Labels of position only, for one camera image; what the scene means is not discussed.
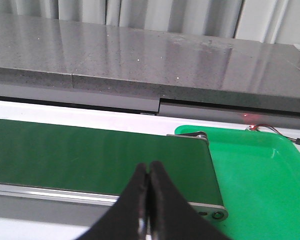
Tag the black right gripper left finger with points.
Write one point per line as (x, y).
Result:
(127, 219)

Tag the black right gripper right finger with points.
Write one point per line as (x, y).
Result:
(171, 216)

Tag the green conveyor belt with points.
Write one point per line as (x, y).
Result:
(101, 161)

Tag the green plastic tray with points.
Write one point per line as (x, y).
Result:
(259, 180)

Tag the grey stone counter slab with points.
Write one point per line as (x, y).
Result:
(93, 64)

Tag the aluminium conveyor front rail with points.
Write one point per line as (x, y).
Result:
(210, 212)

